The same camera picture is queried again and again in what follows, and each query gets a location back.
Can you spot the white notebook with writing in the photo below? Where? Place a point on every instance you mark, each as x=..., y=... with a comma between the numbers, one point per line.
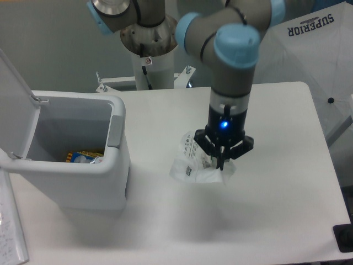
x=13, y=245

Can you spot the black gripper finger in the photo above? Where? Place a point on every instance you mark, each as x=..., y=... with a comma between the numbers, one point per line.
x=237, y=151
x=207, y=146

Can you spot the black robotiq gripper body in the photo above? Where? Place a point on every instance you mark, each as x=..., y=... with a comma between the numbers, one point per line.
x=225, y=129

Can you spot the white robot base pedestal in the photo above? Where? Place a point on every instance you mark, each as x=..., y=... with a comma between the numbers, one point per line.
x=152, y=49

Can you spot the yellow blue snack package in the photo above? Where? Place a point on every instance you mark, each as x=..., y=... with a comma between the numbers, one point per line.
x=82, y=156

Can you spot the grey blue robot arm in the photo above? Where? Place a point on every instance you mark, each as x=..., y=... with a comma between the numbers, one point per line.
x=226, y=41

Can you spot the white plastic wrapper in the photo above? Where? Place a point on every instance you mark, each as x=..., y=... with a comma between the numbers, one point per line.
x=193, y=165

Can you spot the clear plastic water bottle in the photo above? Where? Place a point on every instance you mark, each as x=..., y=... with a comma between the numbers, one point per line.
x=96, y=160

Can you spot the white grey trash can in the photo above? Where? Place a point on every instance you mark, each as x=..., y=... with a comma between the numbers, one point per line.
x=40, y=128

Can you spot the black device at edge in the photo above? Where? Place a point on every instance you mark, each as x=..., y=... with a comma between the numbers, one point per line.
x=343, y=235

